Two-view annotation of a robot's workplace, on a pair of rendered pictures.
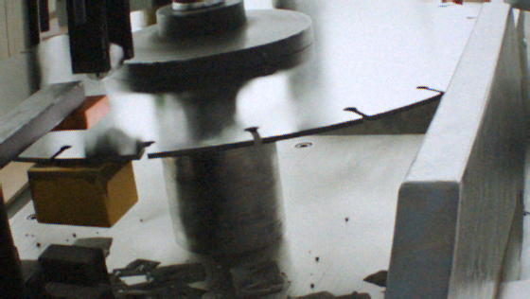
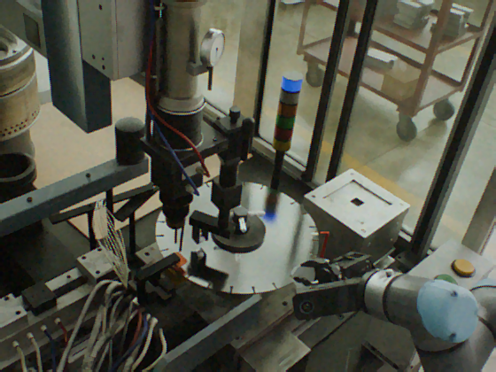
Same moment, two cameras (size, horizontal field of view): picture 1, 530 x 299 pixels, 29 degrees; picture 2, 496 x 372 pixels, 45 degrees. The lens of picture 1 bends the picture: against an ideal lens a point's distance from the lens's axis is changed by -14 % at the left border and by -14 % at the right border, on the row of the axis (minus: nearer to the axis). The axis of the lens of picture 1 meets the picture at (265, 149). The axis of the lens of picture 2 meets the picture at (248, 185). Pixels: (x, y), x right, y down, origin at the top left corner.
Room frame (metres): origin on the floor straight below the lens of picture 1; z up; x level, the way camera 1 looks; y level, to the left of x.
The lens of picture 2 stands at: (-0.26, -0.32, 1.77)
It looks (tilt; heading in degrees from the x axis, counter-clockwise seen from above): 38 degrees down; 22
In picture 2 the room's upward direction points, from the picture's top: 7 degrees clockwise
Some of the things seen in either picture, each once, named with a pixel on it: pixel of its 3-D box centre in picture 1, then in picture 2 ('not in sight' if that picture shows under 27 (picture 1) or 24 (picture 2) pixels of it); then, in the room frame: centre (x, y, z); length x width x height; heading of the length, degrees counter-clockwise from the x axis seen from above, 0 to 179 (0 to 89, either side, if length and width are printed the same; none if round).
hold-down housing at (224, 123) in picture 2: not in sight; (229, 159); (0.50, 0.02, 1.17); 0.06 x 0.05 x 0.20; 151
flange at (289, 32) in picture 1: (202, 26); (238, 226); (0.58, 0.02, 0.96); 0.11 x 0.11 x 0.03
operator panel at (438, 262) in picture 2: not in sight; (429, 304); (0.72, -0.37, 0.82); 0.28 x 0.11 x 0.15; 160
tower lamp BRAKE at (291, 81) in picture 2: not in sight; (291, 81); (0.88, 0.06, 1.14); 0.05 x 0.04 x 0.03; 70
